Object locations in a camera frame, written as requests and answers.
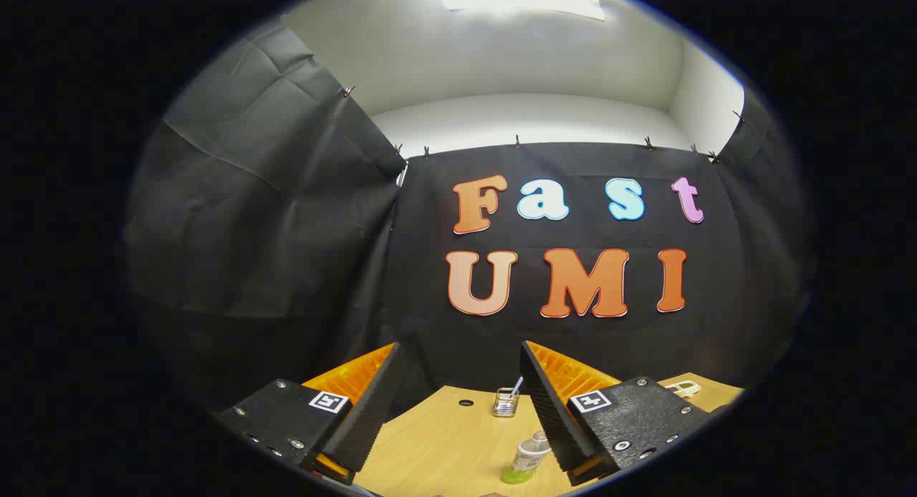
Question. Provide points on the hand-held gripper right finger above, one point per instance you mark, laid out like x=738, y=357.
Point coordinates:
x=555, y=418

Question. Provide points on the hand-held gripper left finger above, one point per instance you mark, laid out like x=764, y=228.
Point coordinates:
x=365, y=425

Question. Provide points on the white and green juice bottle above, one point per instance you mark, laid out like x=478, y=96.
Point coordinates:
x=526, y=457

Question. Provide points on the small spoon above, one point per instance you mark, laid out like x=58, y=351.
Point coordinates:
x=515, y=386

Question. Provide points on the small glass jar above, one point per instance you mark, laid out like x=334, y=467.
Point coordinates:
x=505, y=405

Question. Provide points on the wooden table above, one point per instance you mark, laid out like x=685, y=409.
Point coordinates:
x=444, y=447

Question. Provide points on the white divided dish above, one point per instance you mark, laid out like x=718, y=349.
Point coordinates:
x=684, y=389

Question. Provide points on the black backdrop cloth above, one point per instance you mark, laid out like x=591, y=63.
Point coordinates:
x=286, y=253

